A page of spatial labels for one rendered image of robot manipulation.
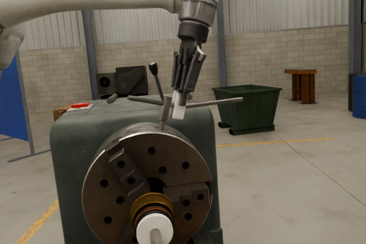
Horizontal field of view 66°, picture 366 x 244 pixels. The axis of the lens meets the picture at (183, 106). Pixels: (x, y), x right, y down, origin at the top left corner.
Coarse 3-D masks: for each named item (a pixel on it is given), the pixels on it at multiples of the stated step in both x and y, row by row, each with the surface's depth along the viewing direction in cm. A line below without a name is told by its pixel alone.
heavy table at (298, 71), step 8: (288, 72) 933; (296, 72) 862; (304, 72) 814; (312, 72) 814; (296, 80) 900; (304, 80) 822; (312, 80) 822; (296, 88) 904; (304, 88) 826; (312, 88) 825; (296, 96) 908; (304, 96) 829; (312, 96) 829
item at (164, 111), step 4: (164, 96) 69; (168, 96) 68; (164, 100) 69; (168, 100) 68; (164, 104) 69; (168, 104) 69; (164, 108) 69; (168, 108) 69; (160, 112) 69; (164, 112) 69; (168, 112) 69; (160, 116) 69; (164, 116) 69; (160, 120) 69; (164, 120) 69; (160, 124) 69; (164, 124) 70; (160, 128) 69
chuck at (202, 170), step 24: (144, 144) 65; (168, 144) 66; (192, 144) 73; (96, 168) 64; (144, 168) 66; (168, 168) 67; (192, 168) 68; (96, 192) 65; (120, 192) 66; (96, 216) 66; (120, 216) 67; (192, 216) 70
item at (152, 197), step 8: (152, 192) 59; (136, 200) 58; (144, 200) 57; (152, 200) 56; (160, 200) 56; (168, 200) 59; (136, 208) 56; (144, 208) 55; (152, 208) 54; (160, 208) 54; (168, 208) 56; (136, 216) 55; (144, 216) 52; (168, 216) 53; (136, 224) 52; (136, 232) 53
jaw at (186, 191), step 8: (184, 184) 68; (192, 184) 68; (200, 184) 68; (208, 184) 70; (168, 192) 64; (176, 192) 64; (184, 192) 64; (192, 192) 65; (200, 192) 65; (208, 192) 65; (176, 200) 60; (184, 200) 62; (192, 200) 65; (200, 200) 65; (208, 200) 66; (176, 208) 60; (184, 208) 63; (192, 208) 63; (176, 216) 60
